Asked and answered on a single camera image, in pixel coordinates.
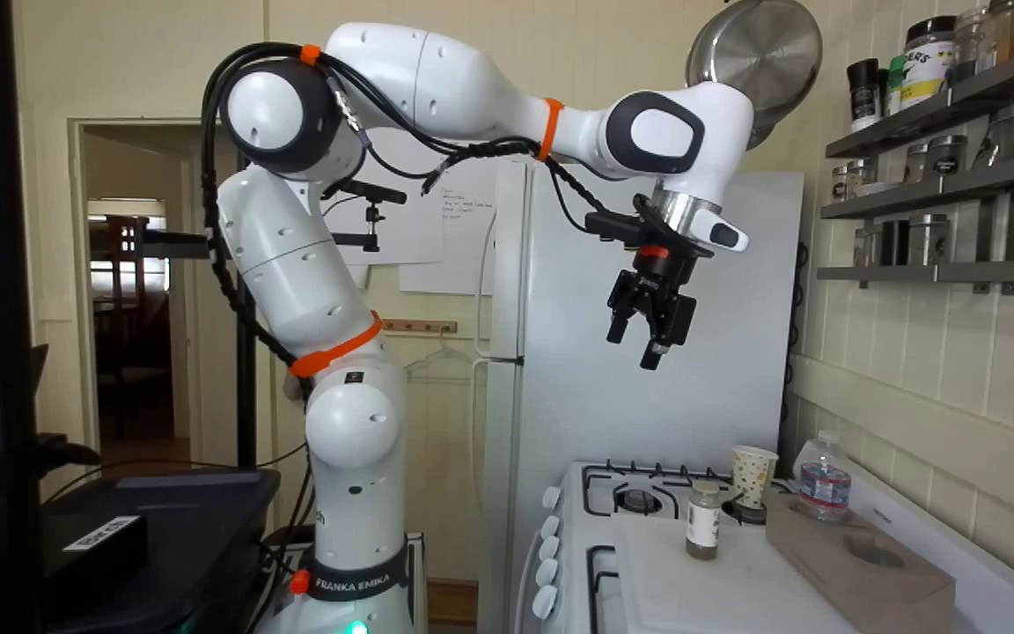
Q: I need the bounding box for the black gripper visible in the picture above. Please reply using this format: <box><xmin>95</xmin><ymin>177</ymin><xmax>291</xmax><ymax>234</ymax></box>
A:
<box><xmin>605</xmin><ymin>247</ymin><xmax>697</xmax><ymax>370</ymax></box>

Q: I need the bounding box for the paper coffee cup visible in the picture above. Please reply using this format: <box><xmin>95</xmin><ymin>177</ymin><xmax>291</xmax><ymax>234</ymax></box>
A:
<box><xmin>731</xmin><ymin>447</ymin><xmax>778</xmax><ymax>510</ymax></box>

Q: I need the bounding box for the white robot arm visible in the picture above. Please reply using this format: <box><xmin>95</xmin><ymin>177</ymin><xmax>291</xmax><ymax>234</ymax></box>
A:
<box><xmin>200</xmin><ymin>22</ymin><xmax>752</xmax><ymax>634</ymax></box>

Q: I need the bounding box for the white refrigerator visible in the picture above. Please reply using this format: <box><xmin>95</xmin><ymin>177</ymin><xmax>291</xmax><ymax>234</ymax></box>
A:
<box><xmin>479</xmin><ymin>166</ymin><xmax>803</xmax><ymax>634</ymax></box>

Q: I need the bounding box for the black stove grate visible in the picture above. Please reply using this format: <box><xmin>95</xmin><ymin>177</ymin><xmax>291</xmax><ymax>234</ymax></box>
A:
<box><xmin>582</xmin><ymin>459</ymin><xmax>727</xmax><ymax>517</ymax></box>

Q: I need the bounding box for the glass spice jar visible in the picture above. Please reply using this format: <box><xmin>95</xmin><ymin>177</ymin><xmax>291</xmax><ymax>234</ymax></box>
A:
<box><xmin>685</xmin><ymin>478</ymin><xmax>717</xmax><ymax>561</ymax></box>

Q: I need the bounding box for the white gas stove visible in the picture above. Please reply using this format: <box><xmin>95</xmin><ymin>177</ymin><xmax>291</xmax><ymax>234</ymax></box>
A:
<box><xmin>508</xmin><ymin>461</ymin><xmax>1014</xmax><ymax>634</ymax></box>

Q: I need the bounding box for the clear plastic water bottle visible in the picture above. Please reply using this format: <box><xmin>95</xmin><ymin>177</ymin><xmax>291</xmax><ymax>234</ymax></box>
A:
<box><xmin>796</xmin><ymin>433</ymin><xmax>852</xmax><ymax>522</ymax></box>

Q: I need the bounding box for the hanging steel pan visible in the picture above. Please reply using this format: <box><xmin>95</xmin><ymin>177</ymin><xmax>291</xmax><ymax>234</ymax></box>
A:
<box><xmin>685</xmin><ymin>0</ymin><xmax>822</xmax><ymax>144</ymax></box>

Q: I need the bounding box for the metal spice rack shelf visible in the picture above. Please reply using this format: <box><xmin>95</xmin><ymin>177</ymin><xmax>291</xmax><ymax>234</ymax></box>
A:
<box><xmin>820</xmin><ymin>61</ymin><xmax>1014</xmax><ymax>291</ymax></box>

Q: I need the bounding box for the large white-label spice jar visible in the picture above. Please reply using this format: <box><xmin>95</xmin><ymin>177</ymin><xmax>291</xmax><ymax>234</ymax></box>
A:
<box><xmin>896</xmin><ymin>15</ymin><xmax>957</xmax><ymax>106</ymax></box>

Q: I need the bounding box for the black desk with equipment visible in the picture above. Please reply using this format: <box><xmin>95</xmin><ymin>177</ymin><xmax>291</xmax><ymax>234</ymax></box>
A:
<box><xmin>41</xmin><ymin>470</ymin><xmax>279</xmax><ymax>634</ymax></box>

